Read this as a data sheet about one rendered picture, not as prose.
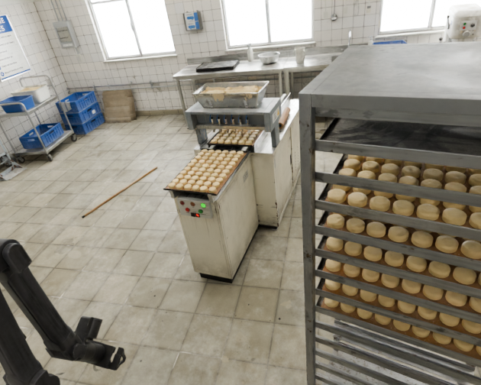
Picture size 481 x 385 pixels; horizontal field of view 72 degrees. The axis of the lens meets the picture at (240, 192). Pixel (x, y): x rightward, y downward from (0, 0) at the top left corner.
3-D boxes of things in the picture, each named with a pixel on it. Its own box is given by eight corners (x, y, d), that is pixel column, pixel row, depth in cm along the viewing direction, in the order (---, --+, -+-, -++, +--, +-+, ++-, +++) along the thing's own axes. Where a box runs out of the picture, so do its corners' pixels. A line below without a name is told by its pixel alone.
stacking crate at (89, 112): (84, 112, 645) (79, 102, 634) (101, 111, 635) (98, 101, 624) (63, 124, 597) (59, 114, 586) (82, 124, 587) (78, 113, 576)
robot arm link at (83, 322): (46, 352, 95) (72, 357, 93) (62, 310, 101) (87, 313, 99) (73, 356, 105) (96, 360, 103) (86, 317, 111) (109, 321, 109)
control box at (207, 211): (182, 211, 237) (179, 195, 229) (213, 216, 228) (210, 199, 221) (180, 215, 234) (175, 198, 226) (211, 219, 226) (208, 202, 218)
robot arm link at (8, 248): (-38, 251, 74) (1, 254, 71) (-15, 234, 79) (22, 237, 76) (48, 360, 97) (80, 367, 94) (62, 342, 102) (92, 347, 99)
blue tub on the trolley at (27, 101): (16, 106, 509) (11, 96, 500) (38, 105, 501) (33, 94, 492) (1, 114, 484) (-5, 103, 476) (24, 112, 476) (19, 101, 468)
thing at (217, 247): (227, 226, 330) (211, 143, 281) (260, 231, 318) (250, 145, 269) (195, 279, 276) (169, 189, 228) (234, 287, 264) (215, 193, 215)
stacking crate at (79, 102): (79, 102, 634) (75, 92, 623) (98, 101, 625) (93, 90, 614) (59, 114, 585) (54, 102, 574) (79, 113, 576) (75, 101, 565)
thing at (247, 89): (208, 92, 287) (207, 84, 284) (268, 91, 268) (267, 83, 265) (195, 102, 267) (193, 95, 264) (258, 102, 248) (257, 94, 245)
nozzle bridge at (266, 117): (208, 133, 315) (201, 98, 297) (283, 136, 290) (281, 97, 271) (192, 149, 290) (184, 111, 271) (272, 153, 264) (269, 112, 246)
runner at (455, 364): (333, 326, 181) (333, 323, 179) (334, 322, 183) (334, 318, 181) (473, 376, 151) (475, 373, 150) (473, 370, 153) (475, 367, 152)
